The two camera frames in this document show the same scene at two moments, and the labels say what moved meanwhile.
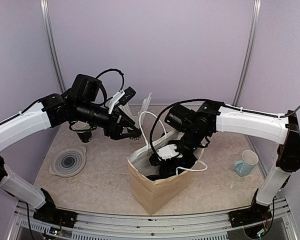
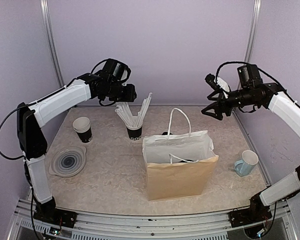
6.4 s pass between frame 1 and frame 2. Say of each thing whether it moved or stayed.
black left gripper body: moved
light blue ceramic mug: stayed
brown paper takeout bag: moved
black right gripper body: moved
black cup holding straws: stayed
